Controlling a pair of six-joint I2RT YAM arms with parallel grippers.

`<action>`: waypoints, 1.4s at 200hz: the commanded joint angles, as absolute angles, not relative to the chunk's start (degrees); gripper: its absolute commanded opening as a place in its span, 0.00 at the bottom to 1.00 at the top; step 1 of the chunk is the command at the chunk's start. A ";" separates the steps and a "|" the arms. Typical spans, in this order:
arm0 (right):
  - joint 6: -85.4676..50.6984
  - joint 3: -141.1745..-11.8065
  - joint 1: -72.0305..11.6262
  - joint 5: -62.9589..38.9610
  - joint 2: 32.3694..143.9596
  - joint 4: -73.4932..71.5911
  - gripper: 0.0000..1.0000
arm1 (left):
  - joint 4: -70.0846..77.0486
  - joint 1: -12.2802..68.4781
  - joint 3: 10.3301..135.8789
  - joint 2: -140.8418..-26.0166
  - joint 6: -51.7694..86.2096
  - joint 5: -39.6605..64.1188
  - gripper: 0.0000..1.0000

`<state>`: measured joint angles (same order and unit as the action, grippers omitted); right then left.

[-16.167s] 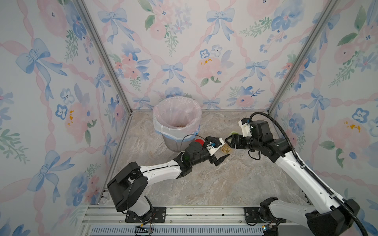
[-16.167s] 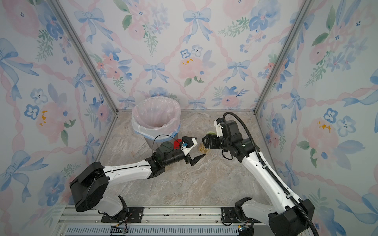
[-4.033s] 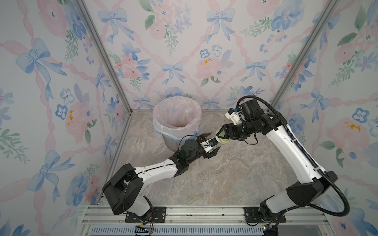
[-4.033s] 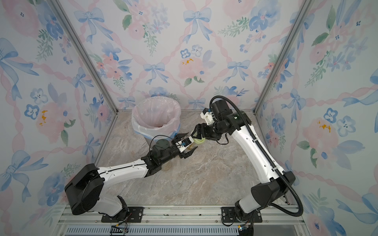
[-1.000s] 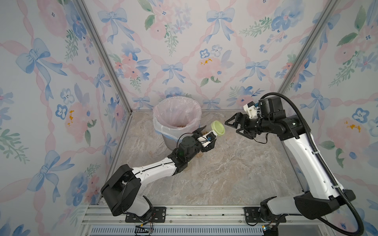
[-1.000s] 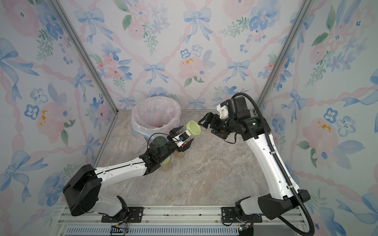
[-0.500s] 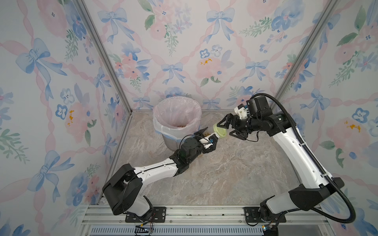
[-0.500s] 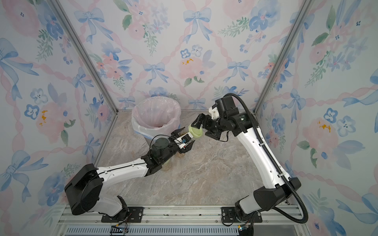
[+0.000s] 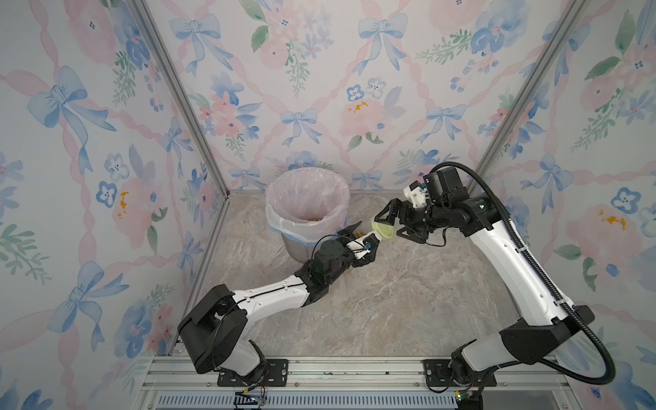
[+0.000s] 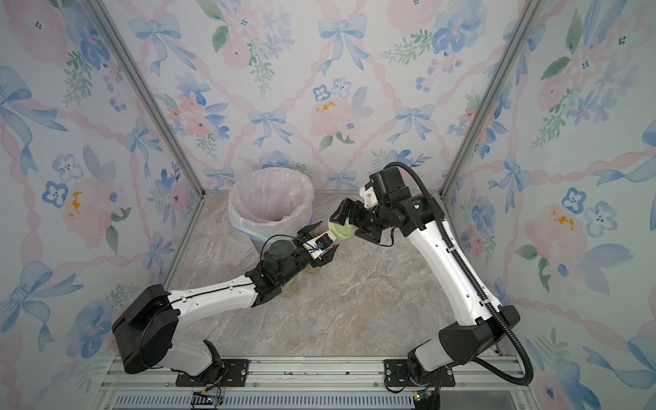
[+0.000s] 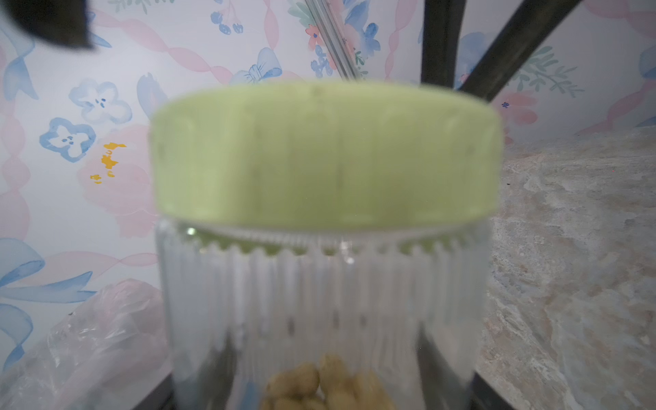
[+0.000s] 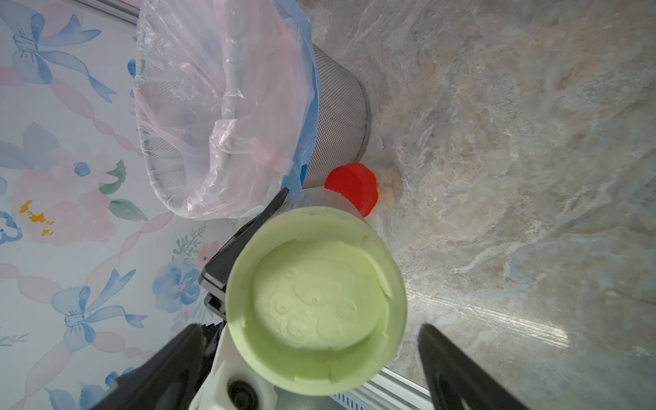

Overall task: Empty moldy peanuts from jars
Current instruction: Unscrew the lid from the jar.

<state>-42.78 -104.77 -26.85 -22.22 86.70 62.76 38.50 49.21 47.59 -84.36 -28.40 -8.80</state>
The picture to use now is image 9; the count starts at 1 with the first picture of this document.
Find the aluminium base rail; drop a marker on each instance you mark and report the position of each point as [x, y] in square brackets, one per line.
[313, 382]

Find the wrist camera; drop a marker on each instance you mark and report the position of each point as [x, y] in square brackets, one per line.
[362, 242]
[416, 194]

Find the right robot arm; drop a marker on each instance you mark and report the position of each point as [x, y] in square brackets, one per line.
[548, 318]

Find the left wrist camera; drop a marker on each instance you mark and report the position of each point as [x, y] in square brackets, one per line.
[362, 242]

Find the aluminium corner post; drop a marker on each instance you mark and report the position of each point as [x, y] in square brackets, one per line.
[154, 39]
[562, 31]

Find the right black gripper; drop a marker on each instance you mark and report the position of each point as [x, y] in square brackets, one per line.
[416, 235]

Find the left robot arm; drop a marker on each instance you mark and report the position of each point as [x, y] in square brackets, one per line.
[213, 331]

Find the green lid jar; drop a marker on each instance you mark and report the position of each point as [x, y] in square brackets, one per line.
[371, 228]

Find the right aluminium corner post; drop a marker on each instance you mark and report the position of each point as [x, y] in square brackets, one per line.
[562, 31]

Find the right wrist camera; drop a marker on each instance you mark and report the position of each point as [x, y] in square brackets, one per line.
[416, 194]

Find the left aluminium corner post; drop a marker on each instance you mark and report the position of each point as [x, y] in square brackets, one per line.
[154, 39]

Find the grey mesh trash bin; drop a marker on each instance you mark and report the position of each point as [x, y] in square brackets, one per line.
[303, 248]

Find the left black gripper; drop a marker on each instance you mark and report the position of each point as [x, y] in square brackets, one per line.
[342, 243]

